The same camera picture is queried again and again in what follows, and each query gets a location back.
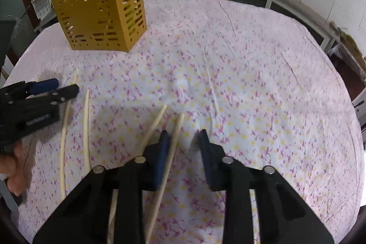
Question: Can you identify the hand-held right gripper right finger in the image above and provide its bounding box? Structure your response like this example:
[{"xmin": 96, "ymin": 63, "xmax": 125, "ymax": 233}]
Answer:
[{"xmin": 197, "ymin": 129, "xmax": 335, "ymax": 244}]

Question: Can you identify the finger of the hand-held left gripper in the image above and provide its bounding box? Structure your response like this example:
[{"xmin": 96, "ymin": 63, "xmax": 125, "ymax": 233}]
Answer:
[
  {"xmin": 29, "ymin": 79, "xmax": 59, "ymax": 96},
  {"xmin": 43, "ymin": 84, "xmax": 79, "ymax": 106}
]

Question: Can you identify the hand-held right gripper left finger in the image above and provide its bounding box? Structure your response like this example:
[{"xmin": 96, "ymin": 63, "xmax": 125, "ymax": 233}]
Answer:
[{"xmin": 32, "ymin": 130, "xmax": 172, "ymax": 244}]

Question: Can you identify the wooden chopstick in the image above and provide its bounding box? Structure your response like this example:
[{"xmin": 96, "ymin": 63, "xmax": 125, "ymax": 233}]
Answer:
[
  {"xmin": 59, "ymin": 74, "xmax": 78, "ymax": 201},
  {"xmin": 84, "ymin": 89, "xmax": 91, "ymax": 174},
  {"xmin": 144, "ymin": 113, "xmax": 185, "ymax": 244},
  {"xmin": 106, "ymin": 105, "xmax": 168, "ymax": 244}
]

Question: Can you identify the yellow perforated utensil holder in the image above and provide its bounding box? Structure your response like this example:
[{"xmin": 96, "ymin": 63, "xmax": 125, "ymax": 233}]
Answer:
[{"xmin": 51, "ymin": 0, "xmax": 148, "ymax": 53}]

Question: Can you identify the person's left hand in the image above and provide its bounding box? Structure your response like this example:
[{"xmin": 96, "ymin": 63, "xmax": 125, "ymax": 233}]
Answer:
[{"xmin": 0, "ymin": 144, "xmax": 29, "ymax": 196}]

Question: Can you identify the floral tablecloth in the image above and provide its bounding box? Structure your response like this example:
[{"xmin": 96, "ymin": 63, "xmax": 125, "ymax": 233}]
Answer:
[{"xmin": 1, "ymin": 0, "xmax": 365, "ymax": 244}]

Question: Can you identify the straw broom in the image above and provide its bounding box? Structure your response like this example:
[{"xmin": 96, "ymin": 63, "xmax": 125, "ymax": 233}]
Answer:
[{"xmin": 329, "ymin": 20, "xmax": 366, "ymax": 76}]

